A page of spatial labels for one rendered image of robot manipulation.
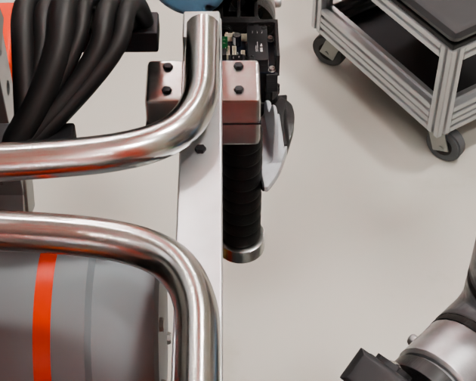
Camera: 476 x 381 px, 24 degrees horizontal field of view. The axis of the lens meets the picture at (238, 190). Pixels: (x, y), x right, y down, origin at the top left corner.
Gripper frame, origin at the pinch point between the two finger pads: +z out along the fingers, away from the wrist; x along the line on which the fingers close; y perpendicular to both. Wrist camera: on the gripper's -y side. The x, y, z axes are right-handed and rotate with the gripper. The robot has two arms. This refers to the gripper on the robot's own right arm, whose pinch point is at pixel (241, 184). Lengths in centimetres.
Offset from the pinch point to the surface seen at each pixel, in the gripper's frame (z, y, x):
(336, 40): -108, -71, 21
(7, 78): -8.5, 4.8, -20.5
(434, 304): -50, -83, 34
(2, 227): 20.7, 18.1, -15.0
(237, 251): 2.0, -6.5, -0.3
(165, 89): 1.5, 12.3, -5.9
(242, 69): -1.1, 12.0, 0.1
